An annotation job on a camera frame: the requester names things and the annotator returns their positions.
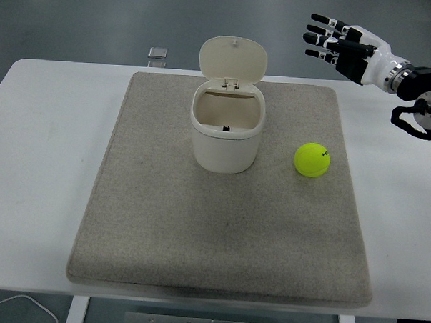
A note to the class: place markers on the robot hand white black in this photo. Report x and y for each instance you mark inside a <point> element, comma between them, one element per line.
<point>373,61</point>

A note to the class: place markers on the yellow-green tennis ball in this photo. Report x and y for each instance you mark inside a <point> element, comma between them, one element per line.
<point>311,160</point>

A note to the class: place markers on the cream plastic bin with lid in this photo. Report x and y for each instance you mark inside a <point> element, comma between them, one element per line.
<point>223,147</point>

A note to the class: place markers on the beige felt mat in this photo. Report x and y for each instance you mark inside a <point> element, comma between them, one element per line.
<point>213,222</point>

